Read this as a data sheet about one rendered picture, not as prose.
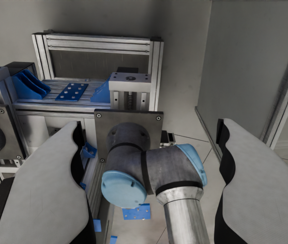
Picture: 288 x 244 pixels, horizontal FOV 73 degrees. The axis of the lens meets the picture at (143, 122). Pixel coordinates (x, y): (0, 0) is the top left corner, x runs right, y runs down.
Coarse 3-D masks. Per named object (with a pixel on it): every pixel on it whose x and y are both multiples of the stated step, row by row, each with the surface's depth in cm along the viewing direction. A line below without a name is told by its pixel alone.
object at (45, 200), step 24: (48, 144) 9; (72, 144) 9; (24, 168) 8; (48, 168) 8; (72, 168) 8; (24, 192) 7; (48, 192) 7; (72, 192) 7; (24, 216) 6; (48, 216) 6; (72, 216) 6; (0, 240) 5; (24, 240) 5; (48, 240) 5; (72, 240) 5
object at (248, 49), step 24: (216, 0) 122; (240, 0) 92; (264, 0) 74; (216, 24) 123; (240, 24) 93; (264, 24) 74; (216, 48) 123; (240, 48) 93; (264, 48) 74; (216, 72) 124; (240, 72) 93; (264, 72) 75; (216, 96) 125; (240, 96) 94; (264, 96) 75; (216, 120) 125; (240, 120) 94; (264, 120) 75; (216, 144) 126
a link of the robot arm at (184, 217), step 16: (176, 144) 52; (160, 160) 48; (176, 160) 47; (192, 160) 46; (160, 176) 47; (176, 176) 45; (192, 176) 45; (160, 192) 45; (176, 192) 43; (192, 192) 43; (176, 208) 42; (192, 208) 42; (176, 224) 40; (192, 224) 40; (176, 240) 39; (192, 240) 38; (208, 240) 40
